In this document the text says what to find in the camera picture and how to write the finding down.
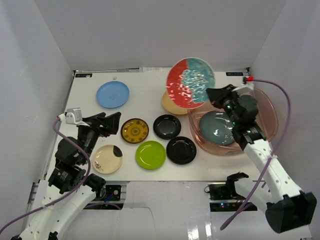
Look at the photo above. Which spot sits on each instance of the yellow patterned brown-rim plate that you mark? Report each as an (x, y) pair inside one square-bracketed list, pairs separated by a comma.
[(134, 131)]

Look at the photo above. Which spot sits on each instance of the black glossy plate lower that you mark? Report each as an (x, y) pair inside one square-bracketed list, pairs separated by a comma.
[(181, 150)]

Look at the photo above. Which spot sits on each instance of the cream plate with flowers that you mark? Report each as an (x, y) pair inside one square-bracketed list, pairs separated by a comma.
[(108, 159)]

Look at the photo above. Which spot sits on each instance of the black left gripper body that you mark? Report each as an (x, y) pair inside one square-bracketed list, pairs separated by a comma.
[(99, 125)]

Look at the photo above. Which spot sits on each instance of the white papers at back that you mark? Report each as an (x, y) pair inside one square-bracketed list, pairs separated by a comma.
[(155, 69)]

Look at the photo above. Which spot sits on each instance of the dark teal blossom plate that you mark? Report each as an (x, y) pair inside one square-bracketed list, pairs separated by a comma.
[(216, 127)]

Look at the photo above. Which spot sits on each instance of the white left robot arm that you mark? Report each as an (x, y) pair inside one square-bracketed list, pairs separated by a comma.
[(71, 185)]

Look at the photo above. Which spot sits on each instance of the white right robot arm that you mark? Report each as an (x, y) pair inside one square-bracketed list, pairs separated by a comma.
[(285, 205)]

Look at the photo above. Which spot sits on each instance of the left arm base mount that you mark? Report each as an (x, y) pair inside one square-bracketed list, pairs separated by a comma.
[(110, 199)]

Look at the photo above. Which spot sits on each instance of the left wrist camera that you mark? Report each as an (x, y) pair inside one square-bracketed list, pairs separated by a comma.
[(72, 116)]

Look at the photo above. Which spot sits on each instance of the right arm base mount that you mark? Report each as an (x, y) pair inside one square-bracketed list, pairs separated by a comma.
[(222, 197)]

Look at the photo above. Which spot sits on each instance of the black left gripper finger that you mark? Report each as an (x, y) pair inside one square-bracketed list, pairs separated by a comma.
[(94, 118), (112, 123)]

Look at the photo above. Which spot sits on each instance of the left black corner label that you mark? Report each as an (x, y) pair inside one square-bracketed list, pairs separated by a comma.
[(83, 75)]

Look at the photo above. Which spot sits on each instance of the red teal floral plate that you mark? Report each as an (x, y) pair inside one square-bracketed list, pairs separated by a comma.
[(187, 82)]

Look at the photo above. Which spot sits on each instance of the lime green plate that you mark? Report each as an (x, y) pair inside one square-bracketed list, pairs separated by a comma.
[(150, 155)]

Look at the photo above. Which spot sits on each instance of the orange plastic plate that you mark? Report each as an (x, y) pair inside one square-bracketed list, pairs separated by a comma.
[(171, 107)]

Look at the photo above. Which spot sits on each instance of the black glossy plate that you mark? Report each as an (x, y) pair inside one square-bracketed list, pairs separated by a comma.
[(181, 150), (167, 126)]

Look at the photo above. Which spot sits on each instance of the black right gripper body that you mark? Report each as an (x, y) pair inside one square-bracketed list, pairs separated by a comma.
[(229, 105)]

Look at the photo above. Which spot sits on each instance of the light blue plastic plate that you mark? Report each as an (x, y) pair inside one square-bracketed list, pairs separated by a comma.
[(112, 94)]

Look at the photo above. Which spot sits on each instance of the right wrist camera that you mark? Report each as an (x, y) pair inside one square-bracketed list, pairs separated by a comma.
[(248, 82)]

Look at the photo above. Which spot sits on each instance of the pink transparent plastic bin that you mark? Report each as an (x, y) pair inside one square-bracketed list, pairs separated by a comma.
[(266, 118)]

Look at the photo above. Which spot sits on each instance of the right black corner label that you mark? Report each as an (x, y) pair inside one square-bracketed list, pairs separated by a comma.
[(234, 74)]

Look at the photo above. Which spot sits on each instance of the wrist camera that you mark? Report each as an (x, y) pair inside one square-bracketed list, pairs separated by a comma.
[(72, 116), (248, 82)]

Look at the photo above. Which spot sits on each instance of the black corner label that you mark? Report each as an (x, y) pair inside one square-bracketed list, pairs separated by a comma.
[(234, 74), (83, 75)]

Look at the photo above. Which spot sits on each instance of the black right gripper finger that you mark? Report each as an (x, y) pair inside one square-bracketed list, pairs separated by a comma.
[(215, 98), (225, 90)]

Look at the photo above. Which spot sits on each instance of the black glossy plate upper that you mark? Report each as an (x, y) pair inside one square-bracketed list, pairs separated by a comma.
[(167, 126)]

